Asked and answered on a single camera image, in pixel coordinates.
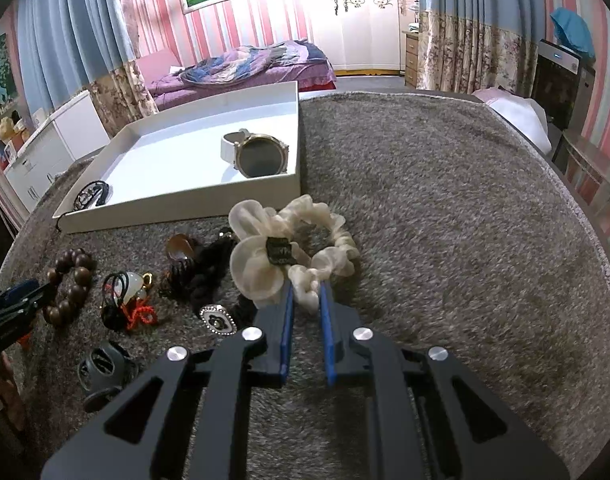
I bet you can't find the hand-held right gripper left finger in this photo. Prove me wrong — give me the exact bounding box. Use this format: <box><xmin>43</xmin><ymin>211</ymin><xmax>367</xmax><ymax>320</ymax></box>
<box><xmin>41</xmin><ymin>279</ymin><xmax>296</xmax><ymax>480</ymax></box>

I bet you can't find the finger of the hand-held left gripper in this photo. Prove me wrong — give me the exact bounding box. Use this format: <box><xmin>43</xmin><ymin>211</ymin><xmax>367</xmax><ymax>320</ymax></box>
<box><xmin>0</xmin><ymin>307</ymin><xmax>40</xmax><ymax>335</ymax></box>
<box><xmin>0</xmin><ymin>280</ymin><xmax>56</xmax><ymax>312</ymax></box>

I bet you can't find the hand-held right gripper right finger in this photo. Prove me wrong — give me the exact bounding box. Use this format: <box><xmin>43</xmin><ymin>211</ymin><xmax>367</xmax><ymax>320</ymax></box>
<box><xmin>319</xmin><ymin>280</ymin><xmax>571</xmax><ymax>480</ymax></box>

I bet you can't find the wooden bead bracelet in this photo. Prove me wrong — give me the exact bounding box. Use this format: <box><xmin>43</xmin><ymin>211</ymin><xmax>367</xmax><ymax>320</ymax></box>
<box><xmin>42</xmin><ymin>248</ymin><xmax>95</xmax><ymax>329</ymax></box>

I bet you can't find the cream scrunchie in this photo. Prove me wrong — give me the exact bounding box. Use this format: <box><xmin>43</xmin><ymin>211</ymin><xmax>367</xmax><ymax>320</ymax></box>
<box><xmin>228</xmin><ymin>195</ymin><xmax>361</xmax><ymax>312</ymax></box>

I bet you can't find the black scrunchie with silver ornament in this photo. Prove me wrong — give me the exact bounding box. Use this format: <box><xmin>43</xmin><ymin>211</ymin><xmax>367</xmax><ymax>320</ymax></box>
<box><xmin>185</xmin><ymin>229</ymin><xmax>260</xmax><ymax>337</ymax></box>

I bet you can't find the grey hair claw clip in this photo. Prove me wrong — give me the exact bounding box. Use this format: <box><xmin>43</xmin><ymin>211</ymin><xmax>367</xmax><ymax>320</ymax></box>
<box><xmin>77</xmin><ymin>340</ymin><xmax>139</xmax><ymax>414</ymax></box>

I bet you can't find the thin red hair band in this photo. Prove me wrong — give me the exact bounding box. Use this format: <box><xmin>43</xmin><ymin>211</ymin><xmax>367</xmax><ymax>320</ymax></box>
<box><xmin>100</xmin><ymin>270</ymin><xmax>159</xmax><ymax>334</ymax></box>

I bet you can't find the brown hair claw clip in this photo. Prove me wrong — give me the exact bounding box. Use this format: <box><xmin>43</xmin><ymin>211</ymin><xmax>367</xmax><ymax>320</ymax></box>
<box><xmin>159</xmin><ymin>233</ymin><xmax>202</xmax><ymax>302</ymax></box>

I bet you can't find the white tray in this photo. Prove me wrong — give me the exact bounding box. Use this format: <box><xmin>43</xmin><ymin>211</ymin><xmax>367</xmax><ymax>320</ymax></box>
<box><xmin>52</xmin><ymin>81</ymin><xmax>302</xmax><ymax>235</ymax></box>

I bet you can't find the person's left hand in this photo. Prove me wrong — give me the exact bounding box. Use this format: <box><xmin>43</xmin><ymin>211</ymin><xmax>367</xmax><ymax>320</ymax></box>
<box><xmin>0</xmin><ymin>352</ymin><xmax>28</xmax><ymax>433</ymax></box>

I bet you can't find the white cabinet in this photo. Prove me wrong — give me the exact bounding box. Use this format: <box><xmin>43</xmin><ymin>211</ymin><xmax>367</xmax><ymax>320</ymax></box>
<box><xmin>4</xmin><ymin>92</ymin><xmax>112</xmax><ymax>212</ymax></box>

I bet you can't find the bed with red base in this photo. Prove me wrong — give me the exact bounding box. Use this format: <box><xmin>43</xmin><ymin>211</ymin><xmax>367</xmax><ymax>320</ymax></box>
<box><xmin>135</xmin><ymin>39</ymin><xmax>337</xmax><ymax>112</ymax></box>

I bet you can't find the purple striped quilt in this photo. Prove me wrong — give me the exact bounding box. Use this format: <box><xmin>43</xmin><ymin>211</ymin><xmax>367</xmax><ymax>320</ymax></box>
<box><xmin>179</xmin><ymin>39</ymin><xmax>332</xmax><ymax>87</ymax></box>

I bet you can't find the blue floral curtain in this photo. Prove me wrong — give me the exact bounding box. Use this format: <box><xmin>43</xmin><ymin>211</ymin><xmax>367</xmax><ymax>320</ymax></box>
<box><xmin>14</xmin><ymin>0</ymin><xmax>159</xmax><ymax>122</ymax></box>
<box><xmin>417</xmin><ymin>0</ymin><xmax>544</xmax><ymax>97</ymax></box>

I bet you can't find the wooden desk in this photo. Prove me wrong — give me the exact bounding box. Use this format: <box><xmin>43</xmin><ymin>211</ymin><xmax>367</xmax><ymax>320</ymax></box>
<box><xmin>402</xmin><ymin>30</ymin><xmax>422</xmax><ymax>89</ymax></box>

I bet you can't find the white plastic bag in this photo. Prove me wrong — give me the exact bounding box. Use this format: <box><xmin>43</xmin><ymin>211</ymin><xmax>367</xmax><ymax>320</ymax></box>
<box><xmin>472</xmin><ymin>87</ymin><xmax>554</xmax><ymax>154</ymax></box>

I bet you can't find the wooden stool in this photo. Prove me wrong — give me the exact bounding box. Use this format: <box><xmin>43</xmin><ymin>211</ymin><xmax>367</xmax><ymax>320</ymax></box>
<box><xmin>554</xmin><ymin>129</ymin><xmax>610</xmax><ymax>237</ymax></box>

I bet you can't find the white wardrobe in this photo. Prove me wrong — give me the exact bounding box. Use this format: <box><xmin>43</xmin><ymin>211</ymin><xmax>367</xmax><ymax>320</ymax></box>
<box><xmin>305</xmin><ymin>0</ymin><xmax>404</xmax><ymax>74</ymax></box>

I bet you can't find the black appliance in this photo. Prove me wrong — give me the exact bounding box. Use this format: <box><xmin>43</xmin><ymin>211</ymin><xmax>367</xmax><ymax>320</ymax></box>
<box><xmin>530</xmin><ymin>39</ymin><xmax>597</xmax><ymax>132</ymax></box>

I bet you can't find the blue cloth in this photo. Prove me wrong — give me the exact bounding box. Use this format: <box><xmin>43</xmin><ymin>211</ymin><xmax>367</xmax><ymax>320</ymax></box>
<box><xmin>550</xmin><ymin>7</ymin><xmax>597</xmax><ymax>59</ymax></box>

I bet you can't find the black cord bracelet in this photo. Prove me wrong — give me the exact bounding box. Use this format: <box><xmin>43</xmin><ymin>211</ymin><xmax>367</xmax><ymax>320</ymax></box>
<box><xmin>73</xmin><ymin>180</ymin><xmax>114</xmax><ymax>211</ymax></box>

